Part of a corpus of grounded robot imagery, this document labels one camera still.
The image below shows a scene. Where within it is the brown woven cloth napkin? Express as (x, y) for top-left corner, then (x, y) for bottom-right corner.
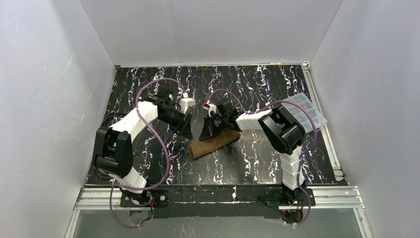
(186, 128), (241, 160)

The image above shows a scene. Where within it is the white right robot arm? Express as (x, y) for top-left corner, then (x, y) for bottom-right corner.
(199, 100), (316, 203)

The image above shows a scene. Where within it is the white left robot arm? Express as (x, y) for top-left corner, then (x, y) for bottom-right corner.
(93, 88), (196, 194)

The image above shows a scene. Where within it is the clear plastic compartment box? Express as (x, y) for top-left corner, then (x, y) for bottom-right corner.
(282, 92), (327, 133)

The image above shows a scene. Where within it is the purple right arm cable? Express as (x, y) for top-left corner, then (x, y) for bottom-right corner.
(203, 88), (318, 227)

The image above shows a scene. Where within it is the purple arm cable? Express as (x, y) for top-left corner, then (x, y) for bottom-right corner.
(203, 88), (318, 227)
(109, 77), (191, 229)

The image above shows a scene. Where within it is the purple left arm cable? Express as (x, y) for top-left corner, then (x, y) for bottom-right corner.
(109, 77), (191, 229)

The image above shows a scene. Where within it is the black coiled cable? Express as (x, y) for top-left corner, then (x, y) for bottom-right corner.
(100, 113), (127, 132)

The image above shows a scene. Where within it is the aluminium side rail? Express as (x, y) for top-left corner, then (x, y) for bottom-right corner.
(302, 61), (344, 181)

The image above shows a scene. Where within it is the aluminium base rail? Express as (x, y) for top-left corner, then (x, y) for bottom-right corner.
(75, 185), (365, 219)

